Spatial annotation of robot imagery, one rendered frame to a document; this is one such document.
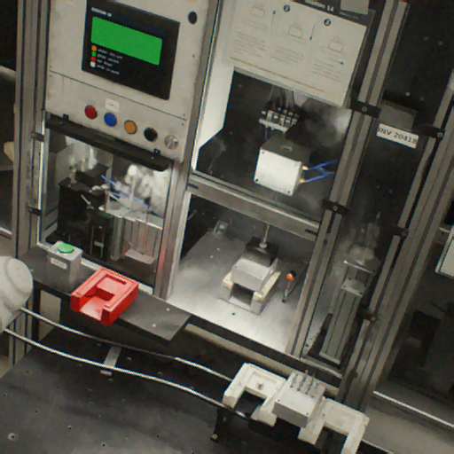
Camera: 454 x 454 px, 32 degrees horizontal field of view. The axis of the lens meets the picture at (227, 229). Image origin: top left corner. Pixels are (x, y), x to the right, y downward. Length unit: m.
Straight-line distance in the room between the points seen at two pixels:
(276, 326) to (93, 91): 0.84
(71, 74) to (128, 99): 0.17
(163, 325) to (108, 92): 0.66
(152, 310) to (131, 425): 0.32
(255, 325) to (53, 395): 0.60
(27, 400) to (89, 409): 0.17
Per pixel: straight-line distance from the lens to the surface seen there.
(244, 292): 2.37
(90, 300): 2.25
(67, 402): 2.29
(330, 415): 2.15
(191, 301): 2.30
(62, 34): 2.09
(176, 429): 2.26
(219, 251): 2.52
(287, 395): 2.07
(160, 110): 2.00
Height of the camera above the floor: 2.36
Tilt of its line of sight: 34 degrees down
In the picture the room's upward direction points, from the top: 12 degrees clockwise
